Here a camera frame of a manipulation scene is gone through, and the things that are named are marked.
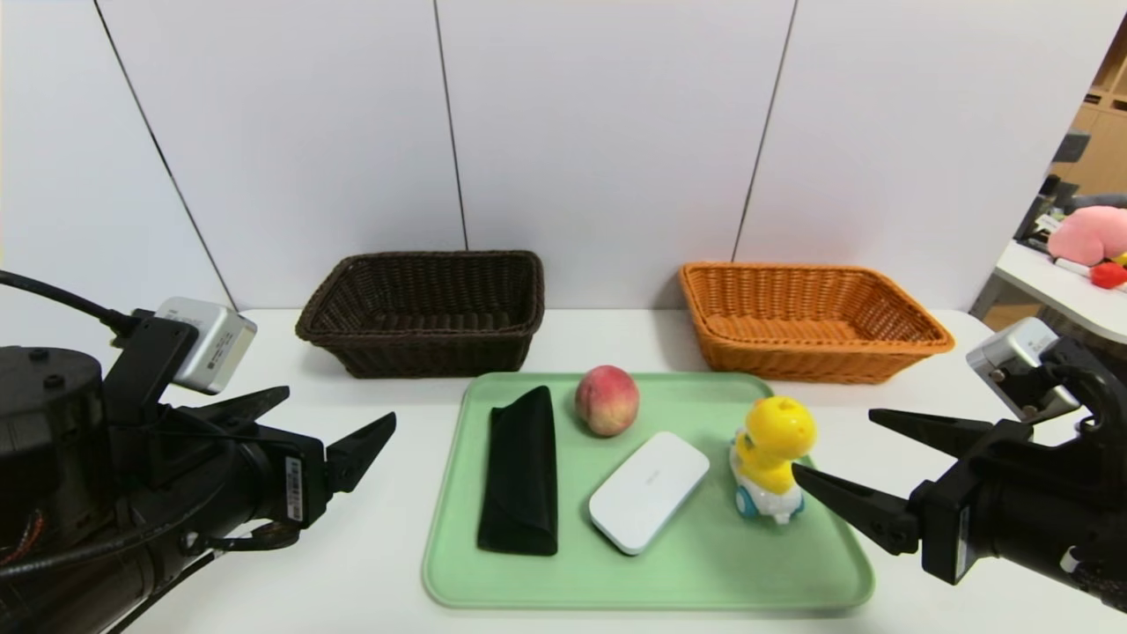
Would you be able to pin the white rounded power bank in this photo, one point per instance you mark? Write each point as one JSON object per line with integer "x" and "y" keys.
{"x": 647, "y": 493}

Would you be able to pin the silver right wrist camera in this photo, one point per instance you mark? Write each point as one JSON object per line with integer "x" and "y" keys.
{"x": 1012, "y": 357}

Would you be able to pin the wooden shelf unit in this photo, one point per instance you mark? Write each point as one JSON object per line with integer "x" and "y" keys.
{"x": 1101, "y": 150}

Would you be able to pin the black glasses case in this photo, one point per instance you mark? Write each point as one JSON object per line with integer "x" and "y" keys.
{"x": 519, "y": 475}

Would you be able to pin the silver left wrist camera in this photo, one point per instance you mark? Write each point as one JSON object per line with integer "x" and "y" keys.
{"x": 216, "y": 348}

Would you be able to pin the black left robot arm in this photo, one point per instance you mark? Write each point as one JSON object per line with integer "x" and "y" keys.
{"x": 53, "y": 440}

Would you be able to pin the pink plush toy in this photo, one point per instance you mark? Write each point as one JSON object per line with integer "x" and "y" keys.
{"x": 1087, "y": 236}

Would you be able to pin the red yellow peach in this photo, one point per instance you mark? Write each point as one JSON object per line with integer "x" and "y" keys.
{"x": 607, "y": 401}

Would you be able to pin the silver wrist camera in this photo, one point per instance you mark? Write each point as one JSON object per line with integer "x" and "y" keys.
{"x": 216, "y": 348}
{"x": 1012, "y": 357}

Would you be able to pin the light green plastic tray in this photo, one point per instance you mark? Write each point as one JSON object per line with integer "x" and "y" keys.
{"x": 704, "y": 563}

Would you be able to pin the orange wicker basket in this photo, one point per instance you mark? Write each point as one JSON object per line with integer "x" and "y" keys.
{"x": 792, "y": 361}

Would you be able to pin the white side table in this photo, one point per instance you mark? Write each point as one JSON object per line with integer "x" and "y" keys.
{"x": 1048, "y": 295}

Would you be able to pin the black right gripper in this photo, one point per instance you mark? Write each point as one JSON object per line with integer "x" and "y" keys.
{"x": 946, "y": 528}

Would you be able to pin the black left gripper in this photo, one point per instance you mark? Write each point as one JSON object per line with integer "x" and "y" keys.
{"x": 298, "y": 487}

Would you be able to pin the dark brown wicker basket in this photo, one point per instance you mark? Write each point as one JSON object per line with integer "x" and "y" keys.
{"x": 423, "y": 352}

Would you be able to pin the small red toy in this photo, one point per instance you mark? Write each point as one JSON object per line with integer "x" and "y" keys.
{"x": 1106, "y": 275}

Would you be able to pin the yellow duck toy car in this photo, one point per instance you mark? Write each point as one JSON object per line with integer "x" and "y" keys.
{"x": 779, "y": 431}

